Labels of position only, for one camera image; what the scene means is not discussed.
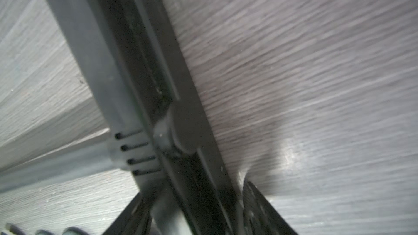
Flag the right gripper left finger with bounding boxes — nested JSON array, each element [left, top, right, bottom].
[[103, 192, 153, 235]]

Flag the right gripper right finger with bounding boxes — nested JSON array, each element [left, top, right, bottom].
[[242, 180, 298, 235]]

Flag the black garment rack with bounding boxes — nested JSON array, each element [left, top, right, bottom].
[[1, 0, 243, 235]]

